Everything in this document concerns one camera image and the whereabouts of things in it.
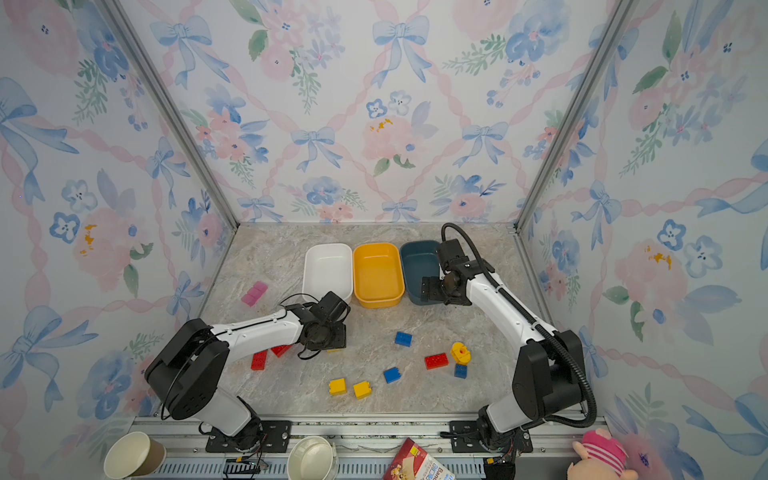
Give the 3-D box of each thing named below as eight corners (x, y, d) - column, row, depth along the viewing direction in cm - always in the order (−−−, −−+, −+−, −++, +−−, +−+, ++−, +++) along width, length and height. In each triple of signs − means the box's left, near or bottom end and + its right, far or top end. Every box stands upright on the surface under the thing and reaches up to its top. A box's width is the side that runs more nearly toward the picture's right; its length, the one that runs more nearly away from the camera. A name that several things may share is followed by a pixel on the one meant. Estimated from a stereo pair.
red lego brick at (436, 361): (426, 370, 87) (427, 367, 85) (423, 359, 89) (424, 356, 87) (448, 366, 87) (449, 363, 86) (445, 355, 89) (446, 352, 88)
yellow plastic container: (351, 310, 98) (349, 300, 94) (356, 253, 114) (354, 242, 109) (404, 310, 99) (404, 300, 94) (401, 253, 114) (402, 242, 109)
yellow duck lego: (453, 364, 88) (455, 360, 85) (450, 346, 91) (452, 342, 89) (469, 364, 88) (471, 360, 85) (466, 346, 91) (468, 342, 89)
